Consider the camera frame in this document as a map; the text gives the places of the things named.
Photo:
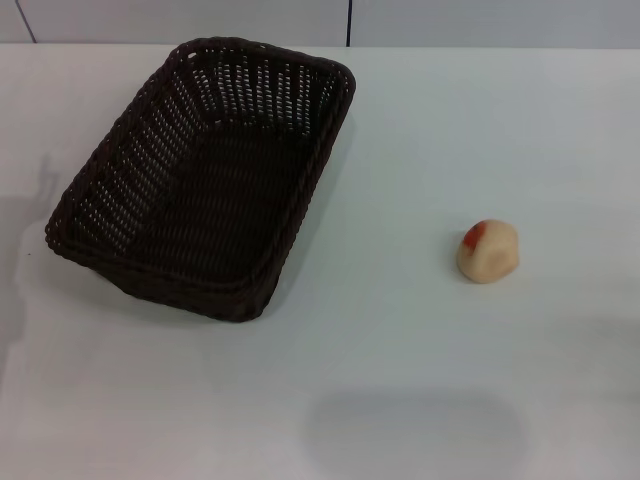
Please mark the black woven wicker basket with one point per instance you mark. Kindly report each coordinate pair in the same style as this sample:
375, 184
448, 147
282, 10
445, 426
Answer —
210, 200

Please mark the toy peach with red patch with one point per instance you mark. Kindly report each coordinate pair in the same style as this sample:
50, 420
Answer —
490, 255

